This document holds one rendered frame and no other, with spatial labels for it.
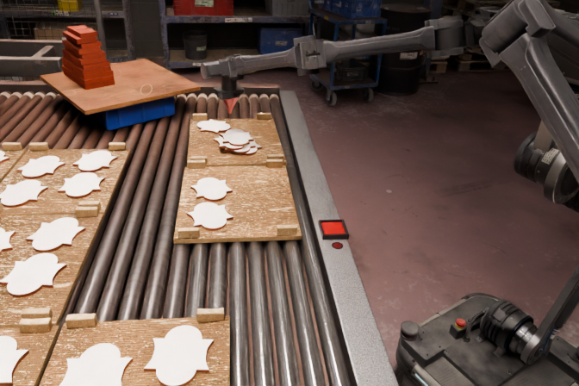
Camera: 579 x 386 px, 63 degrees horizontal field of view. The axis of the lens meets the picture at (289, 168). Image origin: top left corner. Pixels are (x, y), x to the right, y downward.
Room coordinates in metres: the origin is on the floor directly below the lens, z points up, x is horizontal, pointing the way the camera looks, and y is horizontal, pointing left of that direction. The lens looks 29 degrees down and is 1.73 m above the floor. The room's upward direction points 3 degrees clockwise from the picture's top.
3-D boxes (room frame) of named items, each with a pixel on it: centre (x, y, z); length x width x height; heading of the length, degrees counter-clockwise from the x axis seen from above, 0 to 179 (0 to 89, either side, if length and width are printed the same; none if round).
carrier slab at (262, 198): (1.25, 0.16, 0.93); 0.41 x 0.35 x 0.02; 8
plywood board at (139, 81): (1.97, 0.76, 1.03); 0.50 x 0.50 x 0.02; 44
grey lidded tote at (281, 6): (5.83, 0.14, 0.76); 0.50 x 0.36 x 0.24; 111
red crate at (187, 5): (5.60, 1.10, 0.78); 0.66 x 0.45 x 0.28; 105
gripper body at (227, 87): (1.69, 0.24, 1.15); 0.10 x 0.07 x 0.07; 123
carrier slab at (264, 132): (1.67, 0.22, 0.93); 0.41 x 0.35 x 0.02; 10
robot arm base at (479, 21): (1.38, -0.50, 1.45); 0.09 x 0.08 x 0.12; 35
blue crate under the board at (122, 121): (1.91, 0.72, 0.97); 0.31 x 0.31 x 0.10; 44
